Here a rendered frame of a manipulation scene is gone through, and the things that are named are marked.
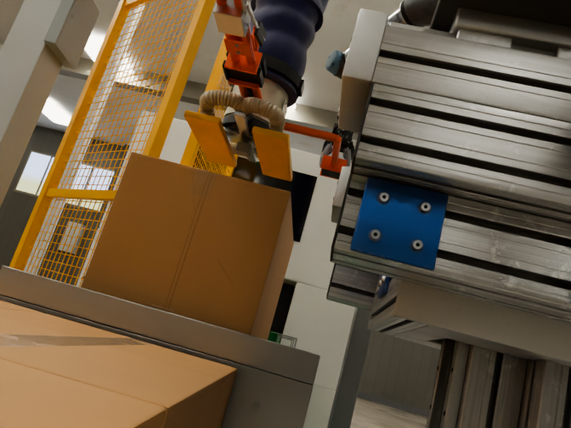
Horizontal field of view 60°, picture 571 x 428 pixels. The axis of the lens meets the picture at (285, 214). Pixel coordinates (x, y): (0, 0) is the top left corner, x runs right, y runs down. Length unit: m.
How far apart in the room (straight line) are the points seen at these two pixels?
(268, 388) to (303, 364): 0.08
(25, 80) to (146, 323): 1.37
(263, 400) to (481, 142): 0.70
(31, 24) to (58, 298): 1.43
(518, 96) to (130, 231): 0.88
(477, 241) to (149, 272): 0.79
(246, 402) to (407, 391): 9.74
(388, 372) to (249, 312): 9.62
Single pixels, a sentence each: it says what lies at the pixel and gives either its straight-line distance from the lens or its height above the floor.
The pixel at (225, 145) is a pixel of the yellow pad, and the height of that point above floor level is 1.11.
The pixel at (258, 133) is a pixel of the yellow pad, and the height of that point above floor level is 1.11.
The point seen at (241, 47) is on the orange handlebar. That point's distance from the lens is 1.20.
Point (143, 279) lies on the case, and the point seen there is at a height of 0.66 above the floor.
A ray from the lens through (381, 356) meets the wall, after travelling 10.66.
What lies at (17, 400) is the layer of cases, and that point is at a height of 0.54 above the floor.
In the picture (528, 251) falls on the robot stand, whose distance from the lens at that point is 0.58.
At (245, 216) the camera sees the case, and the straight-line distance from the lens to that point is 1.15.
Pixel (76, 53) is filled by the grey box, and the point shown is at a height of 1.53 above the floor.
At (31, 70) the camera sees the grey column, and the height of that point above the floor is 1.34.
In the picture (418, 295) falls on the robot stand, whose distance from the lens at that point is 0.63.
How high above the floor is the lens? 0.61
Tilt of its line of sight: 14 degrees up
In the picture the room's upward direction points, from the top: 16 degrees clockwise
